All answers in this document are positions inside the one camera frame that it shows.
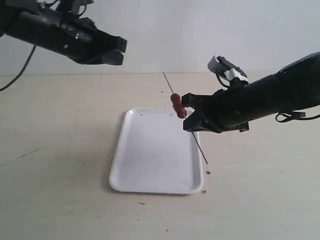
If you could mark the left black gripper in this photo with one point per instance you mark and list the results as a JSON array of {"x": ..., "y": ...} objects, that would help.
[{"x": 79, "y": 39}]

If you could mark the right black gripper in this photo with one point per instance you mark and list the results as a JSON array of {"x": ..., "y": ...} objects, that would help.
[{"x": 217, "y": 113}]

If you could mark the thin metal skewer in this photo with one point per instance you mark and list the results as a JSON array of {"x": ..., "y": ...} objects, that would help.
[{"x": 200, "y": 148}]

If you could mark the red meat piece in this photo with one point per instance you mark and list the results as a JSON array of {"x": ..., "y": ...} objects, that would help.
[
  {"x": 182, "y": 113},
  {"x": 175, "y": 97},
  {"x": 177, "y": 105}
]

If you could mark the left grey Piper arm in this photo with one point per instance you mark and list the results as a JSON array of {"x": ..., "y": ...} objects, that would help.
[{"x": 20, "y": 19}]

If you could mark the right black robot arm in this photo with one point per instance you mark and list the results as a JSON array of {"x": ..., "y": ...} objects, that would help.
[{"x": 286, "y": 93}]

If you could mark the white rectangular plastic tray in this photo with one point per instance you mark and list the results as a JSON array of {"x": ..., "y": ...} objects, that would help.
[{"x": 154, "y": 155}]

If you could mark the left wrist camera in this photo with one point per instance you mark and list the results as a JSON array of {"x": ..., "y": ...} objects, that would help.
[{"x": 72, "y": 6}]

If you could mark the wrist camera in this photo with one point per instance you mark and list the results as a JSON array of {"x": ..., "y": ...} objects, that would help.
[
  {"x": 224, "y": 69},
  {"x": 72, "y": 6}
]

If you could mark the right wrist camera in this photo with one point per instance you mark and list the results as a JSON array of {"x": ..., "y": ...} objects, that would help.
[{"x": 224, "y": 69}]

